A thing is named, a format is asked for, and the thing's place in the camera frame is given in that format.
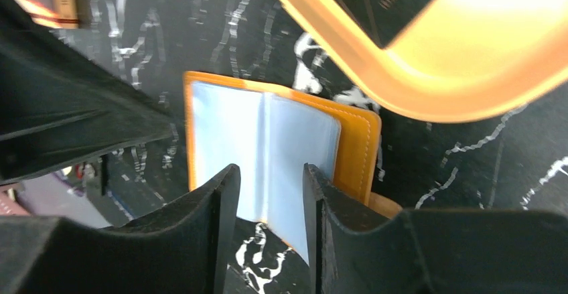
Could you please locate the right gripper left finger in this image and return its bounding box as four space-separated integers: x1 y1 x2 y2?
1 164 240 293

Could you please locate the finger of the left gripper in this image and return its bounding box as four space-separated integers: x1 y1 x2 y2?
1 0 171 184

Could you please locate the tan oval tray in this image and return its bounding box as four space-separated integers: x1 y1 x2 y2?
280 0 567 123

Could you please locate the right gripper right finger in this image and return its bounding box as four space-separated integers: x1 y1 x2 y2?
303 164 567 293

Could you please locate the orange leather card holder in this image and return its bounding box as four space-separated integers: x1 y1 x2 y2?
184 71 401 260

